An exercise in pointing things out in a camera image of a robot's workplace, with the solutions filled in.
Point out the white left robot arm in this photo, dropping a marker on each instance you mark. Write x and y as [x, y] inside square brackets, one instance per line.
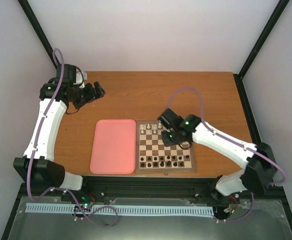
[37, 166]

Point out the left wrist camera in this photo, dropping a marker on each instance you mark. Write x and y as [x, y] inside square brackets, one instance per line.
[81, 77]

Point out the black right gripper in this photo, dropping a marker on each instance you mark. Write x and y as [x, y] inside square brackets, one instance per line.
[167, 142]

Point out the pink plastic tray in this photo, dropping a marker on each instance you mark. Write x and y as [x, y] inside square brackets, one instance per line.
[114, 147]

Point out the light blue cable duct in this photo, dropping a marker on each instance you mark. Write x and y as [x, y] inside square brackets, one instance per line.
[122, 210]

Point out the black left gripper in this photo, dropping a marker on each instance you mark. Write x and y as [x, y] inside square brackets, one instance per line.
[99, 90]

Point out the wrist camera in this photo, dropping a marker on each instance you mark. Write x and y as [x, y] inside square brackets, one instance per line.
[81, 77]
[170, 120]

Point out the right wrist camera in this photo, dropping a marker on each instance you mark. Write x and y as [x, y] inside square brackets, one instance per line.
[170, 120]

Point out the wooden chess board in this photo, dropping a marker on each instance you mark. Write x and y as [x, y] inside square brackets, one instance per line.
[152, 146]

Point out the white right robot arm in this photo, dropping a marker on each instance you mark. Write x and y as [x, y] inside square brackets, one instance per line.
[256, 162]

